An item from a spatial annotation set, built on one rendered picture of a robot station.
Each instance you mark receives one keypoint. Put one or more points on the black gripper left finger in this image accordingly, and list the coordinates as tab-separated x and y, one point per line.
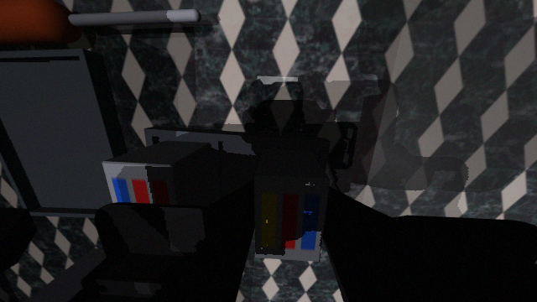
217	236

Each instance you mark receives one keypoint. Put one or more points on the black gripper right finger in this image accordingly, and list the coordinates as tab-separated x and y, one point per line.
374	256

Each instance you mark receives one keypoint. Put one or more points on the orange-handled screwdriver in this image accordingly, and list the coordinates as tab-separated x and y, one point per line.
49	22

